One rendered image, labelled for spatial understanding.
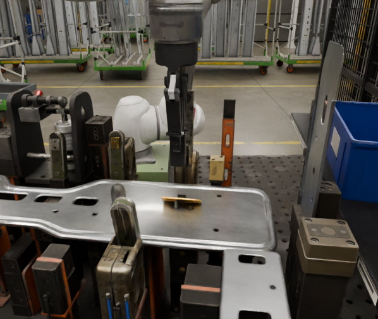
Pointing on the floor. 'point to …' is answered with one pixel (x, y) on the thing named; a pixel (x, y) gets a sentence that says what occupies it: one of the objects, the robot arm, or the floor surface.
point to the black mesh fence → (376, 46)
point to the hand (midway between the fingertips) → (177, 149)
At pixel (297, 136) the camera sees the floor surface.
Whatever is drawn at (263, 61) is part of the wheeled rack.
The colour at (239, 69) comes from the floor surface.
